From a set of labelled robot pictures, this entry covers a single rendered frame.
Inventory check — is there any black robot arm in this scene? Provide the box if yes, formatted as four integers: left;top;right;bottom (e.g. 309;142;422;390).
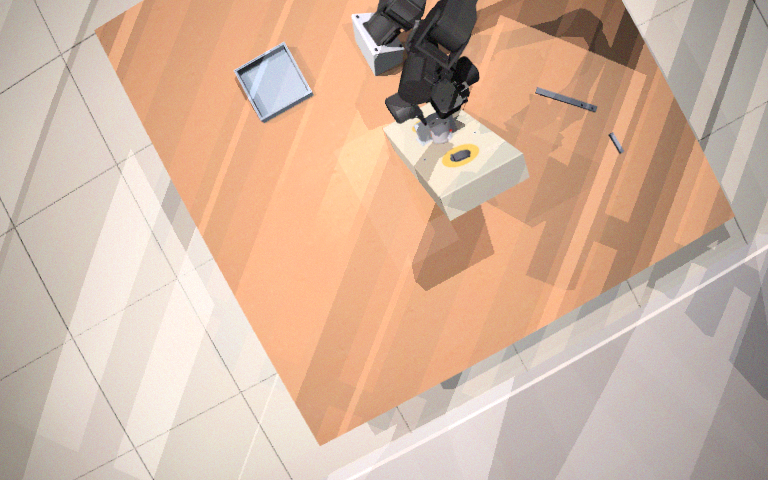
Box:
362;0;478;119

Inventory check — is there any grey flat bar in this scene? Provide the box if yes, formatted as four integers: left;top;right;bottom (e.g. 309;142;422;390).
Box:
609;133;624;154
535;87;597;112

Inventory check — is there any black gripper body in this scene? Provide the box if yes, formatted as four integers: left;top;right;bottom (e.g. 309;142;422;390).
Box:
385;56;480;124

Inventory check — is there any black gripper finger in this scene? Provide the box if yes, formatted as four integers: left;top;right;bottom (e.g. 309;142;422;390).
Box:
411;107;427;126

